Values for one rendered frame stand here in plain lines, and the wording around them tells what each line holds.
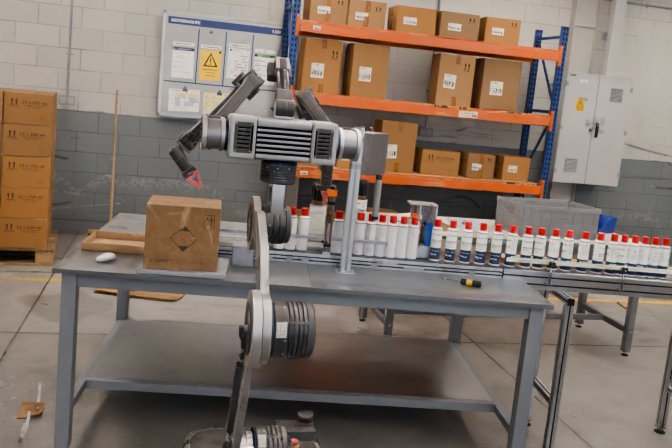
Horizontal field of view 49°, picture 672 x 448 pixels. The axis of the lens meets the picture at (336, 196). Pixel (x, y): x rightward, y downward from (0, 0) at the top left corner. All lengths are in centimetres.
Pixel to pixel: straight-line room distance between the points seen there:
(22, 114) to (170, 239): 340
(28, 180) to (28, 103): 61
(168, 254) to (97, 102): 473
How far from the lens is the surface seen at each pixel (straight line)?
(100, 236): 375
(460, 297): 323
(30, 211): 644
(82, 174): 782
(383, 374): 395
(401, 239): 356
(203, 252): 313
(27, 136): 635
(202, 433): 316
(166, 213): 310
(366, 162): 332
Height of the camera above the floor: 164
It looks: 8 degrees down
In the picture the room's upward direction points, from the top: 6 degrees clockwise
